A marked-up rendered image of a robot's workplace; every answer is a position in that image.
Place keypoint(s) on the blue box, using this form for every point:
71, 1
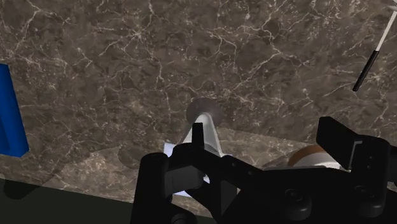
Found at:
11, 124

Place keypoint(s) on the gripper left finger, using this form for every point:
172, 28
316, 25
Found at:
156, 186

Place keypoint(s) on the white cup with brown rim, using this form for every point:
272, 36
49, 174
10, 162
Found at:
313, 158

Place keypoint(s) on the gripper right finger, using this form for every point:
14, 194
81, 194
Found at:
370, 161

